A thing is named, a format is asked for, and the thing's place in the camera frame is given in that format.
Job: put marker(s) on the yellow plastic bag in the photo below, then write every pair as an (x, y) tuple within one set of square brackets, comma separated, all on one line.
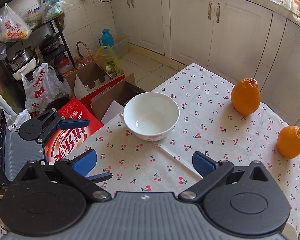
[(107, 59)]

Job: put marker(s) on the white bowl pink flowers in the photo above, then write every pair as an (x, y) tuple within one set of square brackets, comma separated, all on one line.
[(151, 115)]

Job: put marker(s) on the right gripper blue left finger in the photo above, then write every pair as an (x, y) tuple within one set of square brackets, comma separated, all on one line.
[(75, 172)]

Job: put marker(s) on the brown cardboard box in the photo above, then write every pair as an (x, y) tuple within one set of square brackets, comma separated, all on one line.
[(97, 90)]

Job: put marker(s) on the red white plastic bag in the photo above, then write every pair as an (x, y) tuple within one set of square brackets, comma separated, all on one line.
[(43, 89)]

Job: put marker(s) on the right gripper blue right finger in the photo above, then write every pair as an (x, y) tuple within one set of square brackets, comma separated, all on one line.
[(214, 174)]

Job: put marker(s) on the black metal shelf rack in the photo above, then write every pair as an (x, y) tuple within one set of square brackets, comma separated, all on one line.
[(31, 33)]

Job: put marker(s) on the wicker basket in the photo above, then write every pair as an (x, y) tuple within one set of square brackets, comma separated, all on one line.
[(80, 59)]

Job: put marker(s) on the red cardboard box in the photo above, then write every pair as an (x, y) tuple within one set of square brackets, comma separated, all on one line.
[(63, 142)]

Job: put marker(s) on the hanging snack plastic bag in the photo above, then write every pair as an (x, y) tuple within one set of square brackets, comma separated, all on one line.
[(13, 27)]

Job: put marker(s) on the hanging green plastic bag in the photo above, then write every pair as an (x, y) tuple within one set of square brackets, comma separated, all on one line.
[(51, 9)]

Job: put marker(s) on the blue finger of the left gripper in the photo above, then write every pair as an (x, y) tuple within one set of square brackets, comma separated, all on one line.
[(73, 123)]

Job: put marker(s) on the cherry print tablecloth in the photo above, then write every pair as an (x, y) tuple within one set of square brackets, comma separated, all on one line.
[(208, 123)]

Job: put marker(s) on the bumpy orange fruit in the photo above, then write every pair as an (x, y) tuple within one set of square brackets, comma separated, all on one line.
[(245, 96)]

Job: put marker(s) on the blue thermos jug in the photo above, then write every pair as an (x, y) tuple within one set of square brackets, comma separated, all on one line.
[(106, 38)]

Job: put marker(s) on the orange fruit with leaf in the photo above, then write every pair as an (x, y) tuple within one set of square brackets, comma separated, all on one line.
[(288, 142)]

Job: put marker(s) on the white floral plate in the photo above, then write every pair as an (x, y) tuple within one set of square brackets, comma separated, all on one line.
[(289, 232)]

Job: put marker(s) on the white kitchen cabinets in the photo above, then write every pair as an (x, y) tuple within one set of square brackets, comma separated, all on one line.
[(232, 38)]

